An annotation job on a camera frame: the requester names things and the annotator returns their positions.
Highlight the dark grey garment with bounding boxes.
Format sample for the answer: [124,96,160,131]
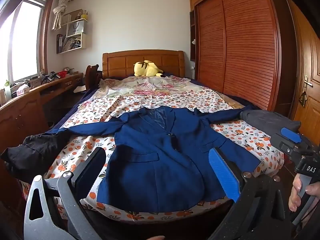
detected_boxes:
[239,109,302,136]

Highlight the black devices on desk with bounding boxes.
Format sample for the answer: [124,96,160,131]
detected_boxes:
[41,71,58,83]

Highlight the tan patterned blanket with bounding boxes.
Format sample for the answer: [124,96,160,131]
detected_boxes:
[224,96,249,111]

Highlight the yellow plush toy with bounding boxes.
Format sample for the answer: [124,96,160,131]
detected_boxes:
[133,60,164,77]

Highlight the blue suit jacket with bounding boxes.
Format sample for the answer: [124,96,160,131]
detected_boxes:
[47,105,262,212]

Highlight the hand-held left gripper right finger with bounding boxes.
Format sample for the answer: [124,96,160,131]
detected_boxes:
[207,147,292,240]

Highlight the black garment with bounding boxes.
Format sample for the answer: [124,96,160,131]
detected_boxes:
[1,133,73,182]

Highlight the hanging door charm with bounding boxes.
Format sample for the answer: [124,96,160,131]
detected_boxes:
[298,91,308,107]

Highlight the wooden desk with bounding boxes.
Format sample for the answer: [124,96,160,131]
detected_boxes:
[0,72,84,153]

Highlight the brown paper bag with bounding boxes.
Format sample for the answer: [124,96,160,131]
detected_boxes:
[62,9,83,26]

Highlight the wooden slatted wardrobe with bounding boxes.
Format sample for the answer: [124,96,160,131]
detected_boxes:
[189,0,292,117]

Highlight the brass door handle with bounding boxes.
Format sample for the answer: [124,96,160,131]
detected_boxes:
[301,74,313,88]

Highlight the white wall shelf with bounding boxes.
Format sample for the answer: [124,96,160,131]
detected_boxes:
[56,17,87,54]

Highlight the window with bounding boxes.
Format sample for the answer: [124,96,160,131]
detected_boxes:
[0,0,55,86]

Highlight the wooden door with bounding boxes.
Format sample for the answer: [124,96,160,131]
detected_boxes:
[286,0,320,140]

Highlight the wooden bed headboard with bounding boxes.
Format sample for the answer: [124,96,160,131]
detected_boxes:
[102,50,186,79]

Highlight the orange fruit print bed sheet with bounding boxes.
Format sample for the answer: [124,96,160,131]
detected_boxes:
[21,89,285,227]

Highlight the pink floral blanket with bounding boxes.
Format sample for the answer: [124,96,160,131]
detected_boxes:
[98,76,192,98]

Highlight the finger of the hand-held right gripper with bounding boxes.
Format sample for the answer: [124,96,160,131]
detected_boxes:
[271,127,320,159]

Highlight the white paper bag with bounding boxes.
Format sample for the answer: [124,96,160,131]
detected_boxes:
[66,21,84,37]

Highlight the wooden chair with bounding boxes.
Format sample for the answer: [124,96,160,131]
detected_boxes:
[84,64,101,91]

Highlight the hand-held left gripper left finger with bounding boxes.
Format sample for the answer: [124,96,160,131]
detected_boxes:
[24,147,107,240]

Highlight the tissue box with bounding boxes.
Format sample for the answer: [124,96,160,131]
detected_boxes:
[11,84,31,97]

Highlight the person's right hand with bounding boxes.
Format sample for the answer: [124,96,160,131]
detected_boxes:
[288,173,320,212]

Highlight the clear bottle with green top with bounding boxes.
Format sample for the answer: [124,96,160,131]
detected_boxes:
[3,80,12,103]

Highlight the tied beige curtain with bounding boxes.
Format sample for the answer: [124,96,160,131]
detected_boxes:
[52,0,73,31]

